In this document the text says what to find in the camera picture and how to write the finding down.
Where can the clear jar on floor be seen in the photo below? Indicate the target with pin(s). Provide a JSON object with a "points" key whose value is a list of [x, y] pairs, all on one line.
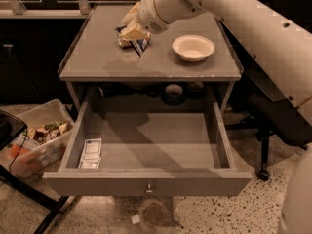
{"points": [[154, 212]]}

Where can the blue rxbar blueberry bar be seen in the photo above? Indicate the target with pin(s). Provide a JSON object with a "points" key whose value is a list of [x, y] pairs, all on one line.
{"points": [[138, 50]]}

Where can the black office chair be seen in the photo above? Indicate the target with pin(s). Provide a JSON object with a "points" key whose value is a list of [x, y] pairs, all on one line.
{"points": [[270, 113]]}

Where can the dark tape roll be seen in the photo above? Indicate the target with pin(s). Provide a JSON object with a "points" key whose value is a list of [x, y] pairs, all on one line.
{"points": [[195, 90], [173, 95]]}

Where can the white paper bowl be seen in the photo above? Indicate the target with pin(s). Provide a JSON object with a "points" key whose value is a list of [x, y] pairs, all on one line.
{"points": [[193, 48]]}

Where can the shiny foil snack bag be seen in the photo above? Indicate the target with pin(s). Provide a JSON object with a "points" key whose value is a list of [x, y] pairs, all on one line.
{"points": [[136, 43]]}

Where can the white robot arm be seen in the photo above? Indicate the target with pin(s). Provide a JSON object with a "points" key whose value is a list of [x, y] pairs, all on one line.
{"points": [[282, 49]]}

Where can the metal drawer knob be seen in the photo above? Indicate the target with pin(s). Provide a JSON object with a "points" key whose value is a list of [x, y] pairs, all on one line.
{"points": [[148, 190]]}

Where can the open grey top drawer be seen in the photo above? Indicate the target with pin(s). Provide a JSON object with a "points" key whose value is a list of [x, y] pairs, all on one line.
{"points": [[178, 150]]}

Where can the white packets in drawer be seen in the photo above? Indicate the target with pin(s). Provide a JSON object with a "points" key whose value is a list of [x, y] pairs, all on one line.
{"points": [[91, 154]]}

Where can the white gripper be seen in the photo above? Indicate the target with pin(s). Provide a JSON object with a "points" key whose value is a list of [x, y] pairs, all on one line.
{"points": [[150, 16]]}

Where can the grey cabinet with counter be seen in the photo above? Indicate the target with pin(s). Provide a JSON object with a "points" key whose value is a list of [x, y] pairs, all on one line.
{"points": [[97, 57]]}

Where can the clear plastic snack bin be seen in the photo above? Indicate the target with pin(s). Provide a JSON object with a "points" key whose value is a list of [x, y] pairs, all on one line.
{"points": [[49, 127]]}

